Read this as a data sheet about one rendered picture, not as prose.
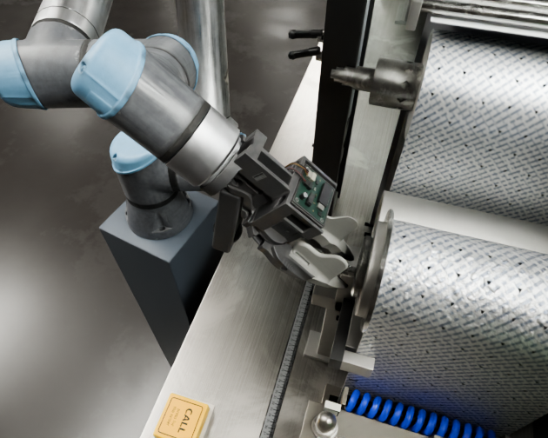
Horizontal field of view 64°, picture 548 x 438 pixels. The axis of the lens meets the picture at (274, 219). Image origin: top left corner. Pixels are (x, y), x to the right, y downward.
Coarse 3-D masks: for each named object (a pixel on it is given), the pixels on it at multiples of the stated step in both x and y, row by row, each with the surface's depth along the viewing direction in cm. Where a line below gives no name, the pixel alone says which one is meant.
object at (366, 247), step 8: (368, 240) 50; (368, 248) 49; (360, 256) 49; (368, 256) 49; (360, 264) 48; (360, 272) 48; (360, 280) 49; (352, 288) 50; (360, 288) 49; (352, 296) 51
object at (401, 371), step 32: (384, 352) 53; (416, 352) 51; (352, 384) 64; (384, 384) 61; (416, 384) 58; (448, 384) 55; (480, 384) 52; (512, 384) 50; (448, 416) 63; (480, 416) 59; (512, 416) 56
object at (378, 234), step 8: (376, 224) 52; (384, 224) 50; (376, 232) 48; (384, 232) 48; (376, 240) 47; (376, 248) 47; (376, 256) 46; (368, 264) 48; (376, 264) 46; (368, 272) 46; (376, 272) 46; (368, 280) 46; (368, 288) 46; (360, 296) 48; (368, 296) 47; (360, 304) 48; (368, 304) 47; (360, 312) 49
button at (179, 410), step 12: (180, 396) 74; (168, 408) 73; (180, 408) 73; (192, 408) 73; (204, 408) 73; (168, 420) 72; (180, 420) 72; (192, 420) 72; (204, 420) 73; (156, 432) 71; (168, 432) 71; (180, 432) 71; (192, 432) 71
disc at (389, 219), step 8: (392, 216) 48; (392, 224) 47; (384, 240) 46; (384, 248) 45; (384, 256) 45; (384, 264) 45; (376, 280) 45; (376, 288) 45; (376, 296) 45; (368, 312) 46; (368, 320) 46; (360, 328) 51
